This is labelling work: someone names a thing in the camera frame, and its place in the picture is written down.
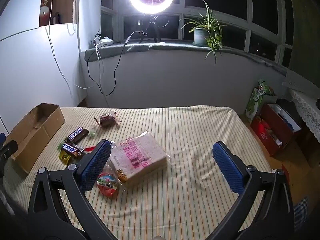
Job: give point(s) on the plaid cloth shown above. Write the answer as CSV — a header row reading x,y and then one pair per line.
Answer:
x,y
301,212

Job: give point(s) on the red ornament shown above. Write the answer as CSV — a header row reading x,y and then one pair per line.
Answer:
x,y
45,0

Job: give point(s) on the black tripod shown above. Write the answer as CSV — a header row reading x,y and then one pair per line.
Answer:
x,y
150,25

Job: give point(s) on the sliced bread loaf bag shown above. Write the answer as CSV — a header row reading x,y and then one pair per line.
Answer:
x,y
137,157

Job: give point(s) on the striped bed sheet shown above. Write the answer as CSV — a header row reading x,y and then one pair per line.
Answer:
x,y
187,135

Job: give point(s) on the dark bottle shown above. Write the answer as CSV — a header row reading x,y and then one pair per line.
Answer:
x,y
57,18

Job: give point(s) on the cardboard box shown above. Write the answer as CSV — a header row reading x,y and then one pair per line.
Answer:
x,y
32,152

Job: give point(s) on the dark red candy packet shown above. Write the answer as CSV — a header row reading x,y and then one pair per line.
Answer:
x,y
106,120

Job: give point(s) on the small green candy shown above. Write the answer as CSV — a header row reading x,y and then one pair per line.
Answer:
x,y
92,131
60,145

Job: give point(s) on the brown chocolate bar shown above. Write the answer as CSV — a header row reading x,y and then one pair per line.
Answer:
x,y
71,149
78,133

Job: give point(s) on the white panel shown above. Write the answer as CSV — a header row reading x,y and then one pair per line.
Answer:
x,y
30,75

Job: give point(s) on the round red jelly cup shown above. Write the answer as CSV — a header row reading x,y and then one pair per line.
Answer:
x,y
107,183

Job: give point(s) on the white power strip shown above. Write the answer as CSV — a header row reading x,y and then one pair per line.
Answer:
x,y
106,41

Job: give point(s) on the dark green curtain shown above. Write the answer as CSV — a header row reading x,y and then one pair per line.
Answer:
x,y
305,42

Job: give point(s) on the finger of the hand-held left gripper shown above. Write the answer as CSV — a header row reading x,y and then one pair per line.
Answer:
x,y
8,149
2,138

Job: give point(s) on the potted spider plant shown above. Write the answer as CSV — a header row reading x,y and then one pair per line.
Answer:
x,y
200,36

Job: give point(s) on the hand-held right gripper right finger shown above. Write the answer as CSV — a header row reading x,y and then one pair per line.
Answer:
x,y
228,170

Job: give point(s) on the white lace cloth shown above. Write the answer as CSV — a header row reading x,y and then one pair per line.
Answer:
x,y
307,107

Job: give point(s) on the yellow green candy packet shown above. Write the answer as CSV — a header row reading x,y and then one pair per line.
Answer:
x,y
64,157

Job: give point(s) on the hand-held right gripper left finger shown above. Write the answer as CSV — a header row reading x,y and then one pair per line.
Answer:
x,y
96,166

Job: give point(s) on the red snack packet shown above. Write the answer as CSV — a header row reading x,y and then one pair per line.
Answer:
x,y
88,150

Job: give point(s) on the wooden shelf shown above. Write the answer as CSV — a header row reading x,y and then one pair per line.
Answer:
x,y
65,2

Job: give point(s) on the red storage box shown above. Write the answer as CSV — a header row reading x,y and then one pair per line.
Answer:
x,y
262,132

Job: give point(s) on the green white carton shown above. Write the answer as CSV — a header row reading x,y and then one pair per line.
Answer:
x,y
255,100

